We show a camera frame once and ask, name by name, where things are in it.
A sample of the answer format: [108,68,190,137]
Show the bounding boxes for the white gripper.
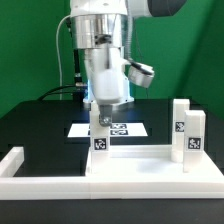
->
[84,48,124,127]

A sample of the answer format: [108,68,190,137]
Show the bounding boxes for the white desk top tray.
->
[85,145,223,178]

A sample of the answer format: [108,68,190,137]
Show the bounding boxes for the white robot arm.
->
[70,0,187,126]

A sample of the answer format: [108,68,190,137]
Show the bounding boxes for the sheet with fiducial markers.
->
[68,123,147,138]

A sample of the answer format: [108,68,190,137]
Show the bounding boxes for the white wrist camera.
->
[128,62,155,88]

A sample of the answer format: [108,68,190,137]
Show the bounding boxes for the black cables at base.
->
[37,84,88,102]

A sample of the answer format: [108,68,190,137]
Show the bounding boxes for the black camera stand pole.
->
[68,17,82,87]

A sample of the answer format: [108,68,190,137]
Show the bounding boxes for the white cable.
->
[55,13,73,100]

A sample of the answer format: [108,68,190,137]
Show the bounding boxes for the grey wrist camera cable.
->
[125,0,153,73]

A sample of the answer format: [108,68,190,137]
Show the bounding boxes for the white U-shaped frame fence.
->
[0,147,224,200]

